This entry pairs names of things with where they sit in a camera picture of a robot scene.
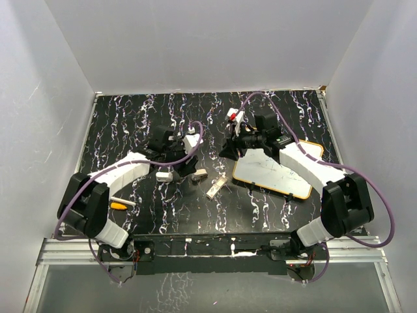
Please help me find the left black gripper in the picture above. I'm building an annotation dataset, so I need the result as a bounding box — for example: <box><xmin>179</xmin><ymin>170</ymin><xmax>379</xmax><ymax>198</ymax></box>
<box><xmin>162</xmin><ymin>138</ymin><xmax>197</xmax><ymax>176</ymax></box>

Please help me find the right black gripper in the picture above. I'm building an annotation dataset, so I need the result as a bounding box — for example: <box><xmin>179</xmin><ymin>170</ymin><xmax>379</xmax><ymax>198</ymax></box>
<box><xmin>218</xmin><ymin>124</ymin><xmax>265</xmax><ymax>161</ymax></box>

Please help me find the beige stapler top cover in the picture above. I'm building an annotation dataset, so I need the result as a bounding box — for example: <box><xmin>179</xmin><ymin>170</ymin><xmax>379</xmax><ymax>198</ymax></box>
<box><xmin>156</xmin><ymin>171</ymin><xmax>173</xmax><ymax>183</ymax></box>

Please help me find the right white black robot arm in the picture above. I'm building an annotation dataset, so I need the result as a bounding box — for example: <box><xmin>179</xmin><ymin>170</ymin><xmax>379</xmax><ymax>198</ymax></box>
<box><xmin>219</xmin><ymin>109</ymin><xmax>374</xmax><ymax>259</ymax></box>

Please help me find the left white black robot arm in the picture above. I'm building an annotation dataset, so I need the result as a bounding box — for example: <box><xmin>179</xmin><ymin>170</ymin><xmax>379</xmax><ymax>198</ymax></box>
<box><xmin>57</xmin><ymin>121</ymin><xmax>203</xmax><ymax>260</ymax></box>

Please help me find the orange framed whiteboard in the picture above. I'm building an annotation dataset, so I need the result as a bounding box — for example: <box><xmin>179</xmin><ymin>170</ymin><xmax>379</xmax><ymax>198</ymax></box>
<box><xmin>233</xmin><ymin>149</ymin><xmax>313</xmax><ymax>200</ymax></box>

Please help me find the white marker pen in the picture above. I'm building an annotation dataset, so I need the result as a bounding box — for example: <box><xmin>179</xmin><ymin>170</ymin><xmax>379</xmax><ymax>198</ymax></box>
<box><xmin>110</xmin><ymin>196</ymin><xmax>136</xmax><ymax>206</ymax></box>

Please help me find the yellow marker cap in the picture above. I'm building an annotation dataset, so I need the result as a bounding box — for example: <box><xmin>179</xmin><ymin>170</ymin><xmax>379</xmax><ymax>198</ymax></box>
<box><xmin>110</xmin><ymin>202</ymin><xmax>128</xmax><ymax>211</ymax></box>

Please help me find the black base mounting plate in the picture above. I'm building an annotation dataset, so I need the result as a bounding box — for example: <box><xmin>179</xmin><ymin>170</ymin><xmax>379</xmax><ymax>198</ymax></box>
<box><xmin>98</xmin><ymin>232</ymin><xmax>330</xmax><ymax>276</ymax></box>

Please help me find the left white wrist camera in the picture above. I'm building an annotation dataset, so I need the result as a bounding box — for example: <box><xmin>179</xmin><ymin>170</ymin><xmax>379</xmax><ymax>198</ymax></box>
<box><xmin>182</xmin><ymin>127</ymin><xmax>203</xmax><ymax>155</ymax></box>

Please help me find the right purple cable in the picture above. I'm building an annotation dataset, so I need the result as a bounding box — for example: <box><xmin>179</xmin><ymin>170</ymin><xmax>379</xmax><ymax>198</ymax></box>
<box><xmin>234</xmin><ymin>92</ymin><xmax>396</xmax><ymax>286</ymax></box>

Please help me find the aluminium frame rail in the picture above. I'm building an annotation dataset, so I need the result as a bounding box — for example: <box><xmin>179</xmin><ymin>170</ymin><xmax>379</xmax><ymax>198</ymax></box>
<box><xmin>36</xmin><ymin>237</ymin><xmax>388</xmax><ymax>265</ymax></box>

